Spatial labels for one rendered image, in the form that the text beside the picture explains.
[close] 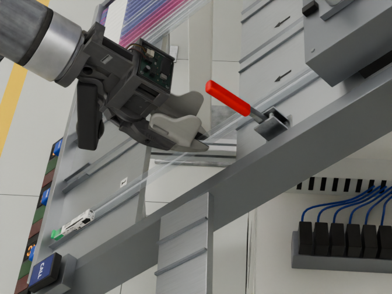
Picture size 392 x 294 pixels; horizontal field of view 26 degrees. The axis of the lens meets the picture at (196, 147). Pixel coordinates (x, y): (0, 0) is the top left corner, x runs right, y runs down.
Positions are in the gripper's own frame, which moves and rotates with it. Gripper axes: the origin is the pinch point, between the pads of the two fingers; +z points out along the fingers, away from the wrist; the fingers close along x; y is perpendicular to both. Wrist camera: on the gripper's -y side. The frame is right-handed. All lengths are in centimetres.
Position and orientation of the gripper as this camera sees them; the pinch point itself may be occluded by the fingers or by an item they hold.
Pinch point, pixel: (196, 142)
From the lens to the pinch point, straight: 109.0
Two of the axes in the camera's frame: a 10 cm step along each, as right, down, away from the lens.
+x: 0.7, -7.1, 7.0
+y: 5.8, -5.5, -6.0
